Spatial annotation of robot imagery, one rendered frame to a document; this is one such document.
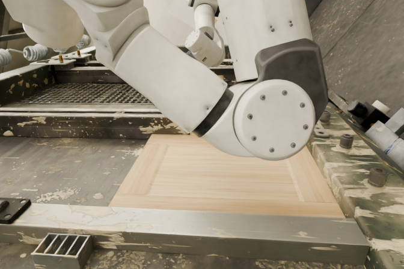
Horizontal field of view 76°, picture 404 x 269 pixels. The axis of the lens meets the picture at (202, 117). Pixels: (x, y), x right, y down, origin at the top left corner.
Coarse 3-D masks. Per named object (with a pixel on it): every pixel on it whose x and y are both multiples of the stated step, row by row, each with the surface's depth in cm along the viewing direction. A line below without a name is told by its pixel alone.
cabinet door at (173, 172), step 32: (160, 160) 60; (192, 160) 61; (224, 160) 60; (256, 160) 60; (288, 160) 59; (128, 192) 50; (160, 192) 50; (192, 192) 50; (224, 192) 50; (256, 192) 50; (288, 192) 49; (320, 192) 49
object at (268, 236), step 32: (0, 224) 41; (32, 224) 41; (64, 224) 40; (96, 224) 40; (128, 224) 40; (160, 224) 40; (192, 224) 40; (224, 224) 39; (256, 224) 39; (288, 224) 39; (320, 224) 39; (352, 224) 39; (256, 256) 38; (288, 256) 38; (320, 256) 37; (352, 256) 36
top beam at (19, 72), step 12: (96, 60) 179; (12, 72) 116; (24, 72) 116; (36, 72) 123; (48, 72) 131; (0, 84) 104; (12, 84) 110; (24, 84) 116; (36, 84) 123; (48, 84) 131; (0, 96) 104; (12, 96) 110
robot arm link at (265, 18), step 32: (224, 0) 27; (256, 0) 25; (288, 0) 25; (256, 32) 26; (288, 32) 25; (256, 64) 26; (288, 64) 25; (320, 64) 25; (256, 96) 24; (288, 96) 24; (320, 96) 25; (256, 128) 24; (288, 128) 24
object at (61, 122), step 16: (0, 112) 78; (16, 112) 79; (32, 112) 79; (48, 112) 78; (64, 112) 78; (80, 112) 77; (96, 112) 77; (112, 112) 76; (128, 112) 76; (144, 112) 75; (160, 112) 75; (0, 128) 78; (16, 128) 77; (32, 128) 77; (48, 128) 76; (64, 128) 75; (80, 128) 75; (96, 128) 74; (112, 128) 74; (128, 128) 73; (144, 128) 73; (160, 128) 72; (176, 128) 72
